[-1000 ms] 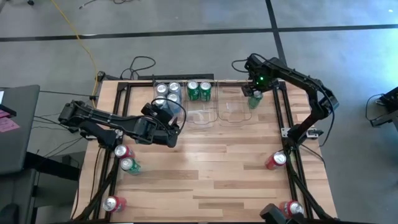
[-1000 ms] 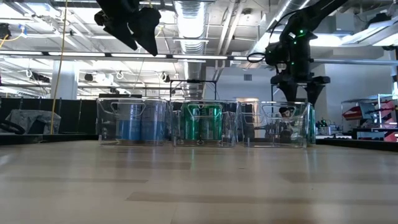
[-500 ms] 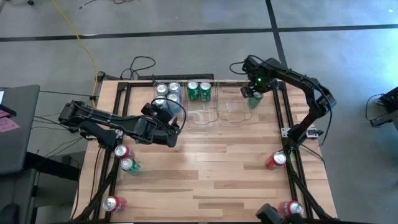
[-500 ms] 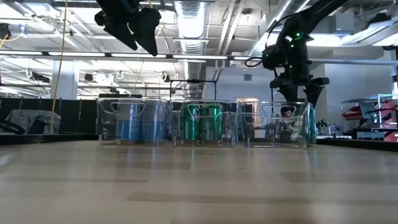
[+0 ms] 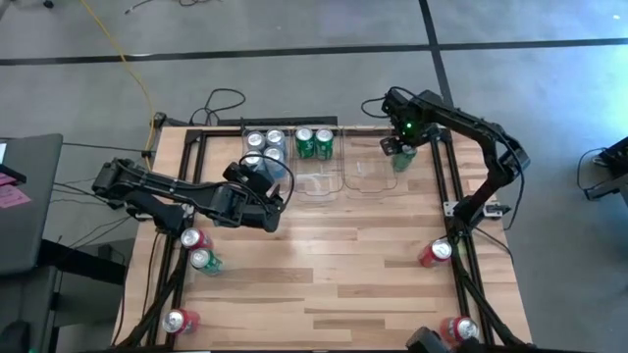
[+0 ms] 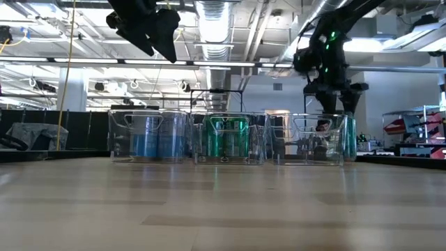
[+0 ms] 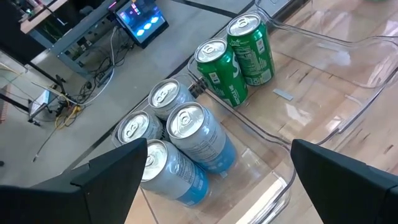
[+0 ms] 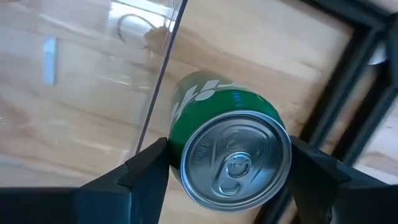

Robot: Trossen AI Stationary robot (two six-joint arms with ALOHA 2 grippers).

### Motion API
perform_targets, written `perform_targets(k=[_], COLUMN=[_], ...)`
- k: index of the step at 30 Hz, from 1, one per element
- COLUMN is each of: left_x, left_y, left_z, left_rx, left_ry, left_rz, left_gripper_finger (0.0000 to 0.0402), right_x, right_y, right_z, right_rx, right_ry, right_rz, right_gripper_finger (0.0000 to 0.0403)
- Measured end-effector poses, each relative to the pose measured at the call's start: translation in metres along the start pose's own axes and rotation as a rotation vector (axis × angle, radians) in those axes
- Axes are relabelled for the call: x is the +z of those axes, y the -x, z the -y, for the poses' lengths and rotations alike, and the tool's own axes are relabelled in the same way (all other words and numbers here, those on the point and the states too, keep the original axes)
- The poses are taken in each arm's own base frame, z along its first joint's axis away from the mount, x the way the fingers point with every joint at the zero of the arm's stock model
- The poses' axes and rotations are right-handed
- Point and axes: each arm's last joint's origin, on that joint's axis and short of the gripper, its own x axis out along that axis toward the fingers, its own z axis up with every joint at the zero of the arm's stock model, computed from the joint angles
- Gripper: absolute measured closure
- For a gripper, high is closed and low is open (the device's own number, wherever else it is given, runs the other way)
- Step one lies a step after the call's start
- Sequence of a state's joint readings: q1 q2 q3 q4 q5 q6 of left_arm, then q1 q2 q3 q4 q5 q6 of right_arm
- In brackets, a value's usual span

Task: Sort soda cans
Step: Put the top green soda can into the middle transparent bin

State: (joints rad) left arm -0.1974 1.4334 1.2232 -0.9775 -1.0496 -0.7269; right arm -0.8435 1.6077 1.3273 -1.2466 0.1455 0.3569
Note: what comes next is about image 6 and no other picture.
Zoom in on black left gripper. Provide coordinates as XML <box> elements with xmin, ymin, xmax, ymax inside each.
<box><xmin>106</xmin><ymin>0</ymin><xmax>183</xmax><ymax>64</ymax></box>

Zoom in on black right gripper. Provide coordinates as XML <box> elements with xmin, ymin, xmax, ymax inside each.
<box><xmin>292</xmin><ymin>24</ymin><xmax>370</xmax><ymax>116</ymax></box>

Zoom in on green Sprite soda can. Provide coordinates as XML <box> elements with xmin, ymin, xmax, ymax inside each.
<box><xmin>226</xmin><ymin>116</ymin><xmax>250</xmax><ymax>158</ymax></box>
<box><xmin>343</xmin><ymin>114</ymin><xmax>359</xmax><ymax>162</ymax></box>
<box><xmin>205</xmin><ymin>116</ymin><xmax>228</xmax><ymax>158</ymax></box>

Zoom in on blue and white soda can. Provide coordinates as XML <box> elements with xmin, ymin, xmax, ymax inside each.
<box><xmin>158</xmin><ymin>112</ymin><xmax>186</xmax><ymax>160</ymax></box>
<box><xmin>129</xmin><ymin>114</ymin><xmax>160</xmax><ymax>158</ymax></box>

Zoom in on metal shelf with red parts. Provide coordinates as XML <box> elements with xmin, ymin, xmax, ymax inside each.
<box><xmin>381</xmin><ymin>104</ymin><xmax>446</xmax><ymax>160</ymax></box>

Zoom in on grey ceiling pipe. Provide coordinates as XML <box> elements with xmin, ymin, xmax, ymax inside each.
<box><xmin>344</xmin><ymin>65</ymin><xmax>446</xmax><ymax>75</ymax></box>

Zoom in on long ceiling light strip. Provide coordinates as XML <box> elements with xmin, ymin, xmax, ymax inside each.
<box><xmin>0</xmin><ymin>56</ymin><xmax>293</xmax><ymax>69</ymax></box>

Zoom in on clear plastic bin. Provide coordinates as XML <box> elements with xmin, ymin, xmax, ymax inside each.
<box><xmin>190</xmin><ymin>111</ymin><xmax>269</xmax><ymax>166</ymax></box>
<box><xmin>268</xmin><ymin>113</ymin><xmax>349</xmax><ymax>167</ymax></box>
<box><xmin>107</xmin><ymin>109</ymin><xmax>189</xmax><ymax>164</ymax></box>

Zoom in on black partition panel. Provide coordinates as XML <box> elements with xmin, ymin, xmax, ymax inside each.
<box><xmin>0</xmin><ymin>108</ymin><xmax>109</xmax><ymax>151</ymax></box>

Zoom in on grey fabric cover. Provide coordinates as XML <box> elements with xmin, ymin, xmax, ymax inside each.
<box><xmin>6</xmin><ymin>121</ymin><xmax>70</xmax><ymax>151</ymax></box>

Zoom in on silver ventilation duct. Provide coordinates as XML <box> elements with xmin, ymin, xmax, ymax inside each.
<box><xmin>194</xmin><ymin>0</ymin><xmax>231</xmax><ymax>112</ymax></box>

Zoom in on yellow cable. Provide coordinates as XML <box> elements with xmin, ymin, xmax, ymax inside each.
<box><xmin>55</xmin><ymin>0</ymin><xmax>77</xmax><ymax>151</ymax></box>

